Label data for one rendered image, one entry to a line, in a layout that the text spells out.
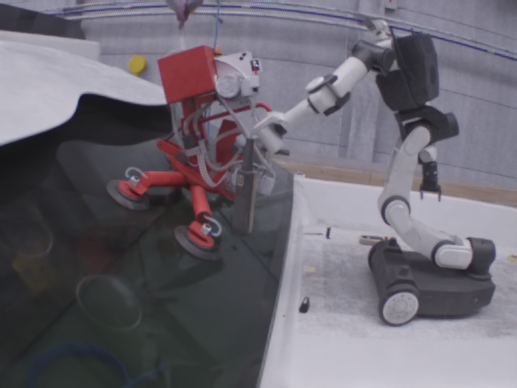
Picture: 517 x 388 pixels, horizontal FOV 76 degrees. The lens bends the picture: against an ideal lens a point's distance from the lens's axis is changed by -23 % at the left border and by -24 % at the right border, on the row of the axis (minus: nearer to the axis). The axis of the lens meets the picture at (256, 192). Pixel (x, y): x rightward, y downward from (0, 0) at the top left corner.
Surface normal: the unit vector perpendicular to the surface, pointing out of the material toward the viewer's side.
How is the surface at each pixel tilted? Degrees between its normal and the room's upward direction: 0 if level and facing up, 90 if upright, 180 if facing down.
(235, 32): 90
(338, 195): 90
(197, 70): 90
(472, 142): 90
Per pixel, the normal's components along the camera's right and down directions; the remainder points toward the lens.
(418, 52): -0.65, 0.36
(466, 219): -0.32, 0.22
